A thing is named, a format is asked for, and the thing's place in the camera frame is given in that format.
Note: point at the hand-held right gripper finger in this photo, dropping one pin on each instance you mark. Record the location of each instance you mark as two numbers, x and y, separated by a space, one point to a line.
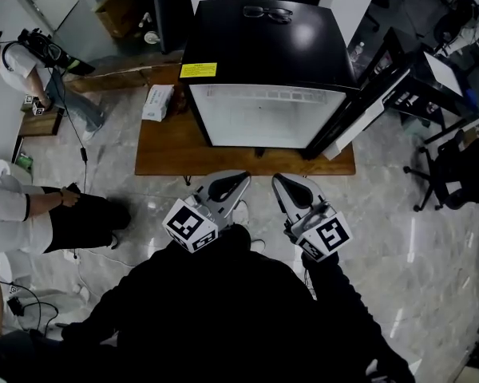
313 194
285 204

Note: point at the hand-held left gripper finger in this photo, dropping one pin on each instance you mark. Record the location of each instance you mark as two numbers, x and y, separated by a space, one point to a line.
211 182
233 206

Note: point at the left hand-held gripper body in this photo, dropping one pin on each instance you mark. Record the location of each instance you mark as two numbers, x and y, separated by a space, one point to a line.
189 226

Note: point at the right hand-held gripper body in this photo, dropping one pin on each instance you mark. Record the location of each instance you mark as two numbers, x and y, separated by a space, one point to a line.
323 235

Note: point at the black mini fridge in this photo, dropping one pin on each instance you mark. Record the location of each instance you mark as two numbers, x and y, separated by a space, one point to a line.
263 46

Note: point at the person's right forearm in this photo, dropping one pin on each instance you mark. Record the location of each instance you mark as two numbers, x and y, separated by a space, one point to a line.
355 305

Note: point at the person's left forearm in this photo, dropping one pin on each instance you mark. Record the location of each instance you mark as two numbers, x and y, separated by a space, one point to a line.
123 289

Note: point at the black mini fridge door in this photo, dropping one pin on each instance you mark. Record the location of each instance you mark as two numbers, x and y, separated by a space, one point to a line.
355 130

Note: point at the person's left white shoe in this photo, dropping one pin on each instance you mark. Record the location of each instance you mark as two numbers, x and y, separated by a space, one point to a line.
241 214

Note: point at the person's white shoe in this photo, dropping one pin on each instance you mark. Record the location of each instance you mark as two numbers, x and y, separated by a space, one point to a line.
241 214
257 245

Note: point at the person's right white shoe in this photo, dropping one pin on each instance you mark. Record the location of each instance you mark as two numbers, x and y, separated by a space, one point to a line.
257 245

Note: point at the low wooden table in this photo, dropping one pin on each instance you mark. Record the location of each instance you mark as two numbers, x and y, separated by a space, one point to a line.
163 150

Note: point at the white tissue pack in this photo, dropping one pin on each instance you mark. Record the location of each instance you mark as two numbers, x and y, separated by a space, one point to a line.
157 102

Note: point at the person's black clothed body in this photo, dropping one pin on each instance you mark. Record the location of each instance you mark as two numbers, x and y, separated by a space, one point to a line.
231 313

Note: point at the long wooden platform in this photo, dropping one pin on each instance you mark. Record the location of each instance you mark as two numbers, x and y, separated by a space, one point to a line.
115 76

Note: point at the clear water bottle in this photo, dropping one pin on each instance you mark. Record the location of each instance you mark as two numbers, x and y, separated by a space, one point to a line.
358 52

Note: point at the black desk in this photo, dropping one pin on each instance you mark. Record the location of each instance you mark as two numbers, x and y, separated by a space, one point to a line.
415 78

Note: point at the small green container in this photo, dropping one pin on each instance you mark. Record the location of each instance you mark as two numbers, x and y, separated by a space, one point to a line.
24 163

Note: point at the white flat screen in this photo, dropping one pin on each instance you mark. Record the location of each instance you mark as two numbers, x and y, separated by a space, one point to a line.
443 72

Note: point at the small wooden stand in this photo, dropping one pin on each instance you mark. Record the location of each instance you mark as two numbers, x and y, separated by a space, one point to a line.
40 126

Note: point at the black framed glasses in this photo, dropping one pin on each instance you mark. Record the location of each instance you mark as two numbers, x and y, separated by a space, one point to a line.
279 14

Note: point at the brown cardboard box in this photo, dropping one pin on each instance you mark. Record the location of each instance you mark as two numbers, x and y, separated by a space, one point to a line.
117 14

